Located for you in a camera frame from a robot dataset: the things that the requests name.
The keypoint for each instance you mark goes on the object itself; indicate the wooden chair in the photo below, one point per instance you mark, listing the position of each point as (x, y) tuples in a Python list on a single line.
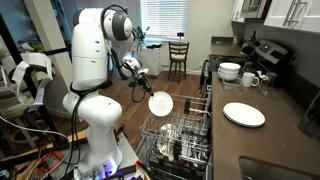
[(178, 55)]

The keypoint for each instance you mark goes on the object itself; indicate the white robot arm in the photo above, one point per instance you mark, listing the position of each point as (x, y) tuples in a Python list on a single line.
[(100, 35)]

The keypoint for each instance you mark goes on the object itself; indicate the white upper cabinets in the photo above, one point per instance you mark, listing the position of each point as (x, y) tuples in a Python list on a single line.
[(303, 15)]

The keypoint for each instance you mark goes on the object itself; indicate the white plate stack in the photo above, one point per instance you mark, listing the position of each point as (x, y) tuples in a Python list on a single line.
[(243, 114)]

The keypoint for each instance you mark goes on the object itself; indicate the wire dishwasher rack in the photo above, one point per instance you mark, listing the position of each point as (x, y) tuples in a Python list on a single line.
[(192, 149)]

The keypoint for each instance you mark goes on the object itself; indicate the metal bowl in rack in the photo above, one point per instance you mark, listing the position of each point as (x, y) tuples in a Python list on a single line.
[(166, 138)]

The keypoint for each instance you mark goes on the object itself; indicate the stacked white bowls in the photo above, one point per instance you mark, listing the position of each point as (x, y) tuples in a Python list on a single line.
[(228, 71)]

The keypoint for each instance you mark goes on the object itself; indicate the clear glass jar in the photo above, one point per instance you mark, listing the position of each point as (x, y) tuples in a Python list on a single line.
[(266, 83)]

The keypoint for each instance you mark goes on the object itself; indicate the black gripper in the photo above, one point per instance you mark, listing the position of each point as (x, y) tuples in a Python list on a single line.
[(142, 82)]

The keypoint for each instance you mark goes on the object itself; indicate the white mug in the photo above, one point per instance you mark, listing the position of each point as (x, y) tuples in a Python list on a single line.
[(250, 79)]

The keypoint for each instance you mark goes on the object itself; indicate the robot base table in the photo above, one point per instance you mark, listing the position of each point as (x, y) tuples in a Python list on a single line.
[(116, 162)]

